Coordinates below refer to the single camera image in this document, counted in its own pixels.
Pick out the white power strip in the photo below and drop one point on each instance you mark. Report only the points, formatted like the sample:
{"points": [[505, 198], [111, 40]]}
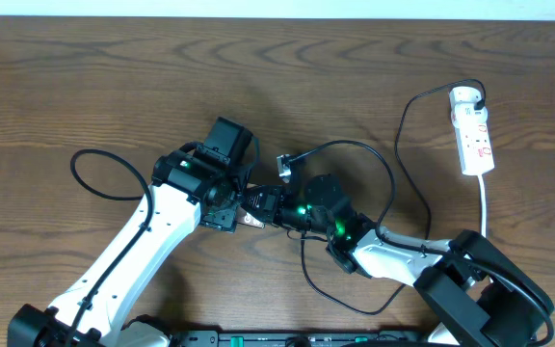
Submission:
{"points": [[472, 136]]}

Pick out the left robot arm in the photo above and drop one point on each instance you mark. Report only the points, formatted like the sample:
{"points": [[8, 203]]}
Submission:
{"points": [[201, 184]]}

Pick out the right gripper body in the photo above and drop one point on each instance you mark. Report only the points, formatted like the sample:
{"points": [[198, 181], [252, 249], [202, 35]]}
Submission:
{"points": [[293, 210]]}

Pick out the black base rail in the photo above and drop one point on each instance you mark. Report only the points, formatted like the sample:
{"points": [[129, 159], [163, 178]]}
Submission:
{"points": [[282, 339]]}

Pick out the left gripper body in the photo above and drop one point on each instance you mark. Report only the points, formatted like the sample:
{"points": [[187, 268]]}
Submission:
{"points": [[221, 218]]}

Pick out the white USB charger plug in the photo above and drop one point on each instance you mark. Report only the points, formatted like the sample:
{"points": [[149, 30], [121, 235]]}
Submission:
{"points": [[464, 94]]}

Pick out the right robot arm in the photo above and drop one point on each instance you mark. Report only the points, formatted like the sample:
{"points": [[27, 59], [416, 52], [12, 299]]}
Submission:
{"points": [[480, 297]]}

